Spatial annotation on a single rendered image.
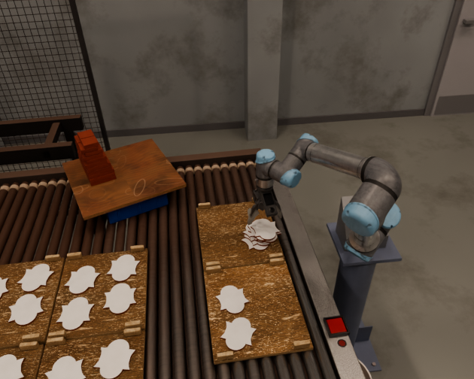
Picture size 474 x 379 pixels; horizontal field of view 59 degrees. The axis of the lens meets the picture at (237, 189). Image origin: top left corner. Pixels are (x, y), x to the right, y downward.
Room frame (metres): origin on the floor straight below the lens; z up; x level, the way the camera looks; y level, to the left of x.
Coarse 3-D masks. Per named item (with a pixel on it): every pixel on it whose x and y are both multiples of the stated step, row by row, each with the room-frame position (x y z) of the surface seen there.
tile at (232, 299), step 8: (224, 288) 1.08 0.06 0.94; (232, 288) 1.08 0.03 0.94; (216, 296) 1.04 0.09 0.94; (224, 296) 1.04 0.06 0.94; (232, 296) 1.04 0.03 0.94; (240, 296) 1.03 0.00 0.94; (224, 304) 1.00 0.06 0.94; (232, 304) 1.00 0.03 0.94; (240, 304) 1.00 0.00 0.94; (232, 312) 0.96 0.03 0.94; (240, 312) 0.97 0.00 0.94
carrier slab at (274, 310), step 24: (264, 264) 1.21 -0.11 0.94; (216, 288) 1.08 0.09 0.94; (240, 288) 1.08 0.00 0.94; (264, 288) 1.08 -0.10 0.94; (288, 288) 1.08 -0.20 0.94; (216, 312) 0.97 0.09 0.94; (264, 312) 0.97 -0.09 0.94; (288, 312) 0.96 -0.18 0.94; (216, 336) 0.87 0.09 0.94; (264, 336) 0.86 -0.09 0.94; (288, 336) 0.86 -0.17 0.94; (216, 360) 0.78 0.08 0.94; (240, 360) 0.78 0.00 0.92
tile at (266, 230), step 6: (258, 222) 1.41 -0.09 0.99; (264, 222) 1.40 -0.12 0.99; (270, 222) 1.40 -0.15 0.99; (252, 228) 1.37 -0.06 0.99; (258, 228) 1.37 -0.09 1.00; (264, 228) 1.36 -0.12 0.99; (270, 228) 1.36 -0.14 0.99; (276, 228) 1.36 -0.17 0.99; (258, 234) 1.33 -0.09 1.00; (264, 234) 1.33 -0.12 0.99; (270, 234) 1.33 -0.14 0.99; (270, 240) 1.30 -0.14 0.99
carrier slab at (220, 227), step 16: (208, 208) 1.58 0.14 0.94; (224, 208) 1.57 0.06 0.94; (240, 208) 1.57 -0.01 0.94; (208, 224) 1.46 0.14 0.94; (224, 224) 1.46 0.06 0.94; (240, 224) 1.46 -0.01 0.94; (208, 240) 1.36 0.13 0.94; (224, 240) 1.35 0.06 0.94; (240, 240) 1.35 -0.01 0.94; (208, 256) 1.26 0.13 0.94; (224, 256) 1.25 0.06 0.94; (240, 256) 1.25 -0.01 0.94; (256, 256) 1.25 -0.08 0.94
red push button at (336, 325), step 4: (328, 320) 0.93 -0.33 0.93; (332, 320) 0.93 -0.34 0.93; (336, 320) 0.93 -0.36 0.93; (340, 320) 0.93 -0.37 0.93; (328, 324) 0.91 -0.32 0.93; (332, 324) 0.91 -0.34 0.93; (336, 324) 0.91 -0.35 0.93; (340, 324) 0.91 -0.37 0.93; (344, 324) 0.91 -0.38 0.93; (332, 328) 0.90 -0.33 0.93; (336, 328) 0.89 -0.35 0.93; (340, 328) 0.89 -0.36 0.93; (344, 328) 0.89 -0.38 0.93; (332, 332) 0.88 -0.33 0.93; (336, 332) 0.88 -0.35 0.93
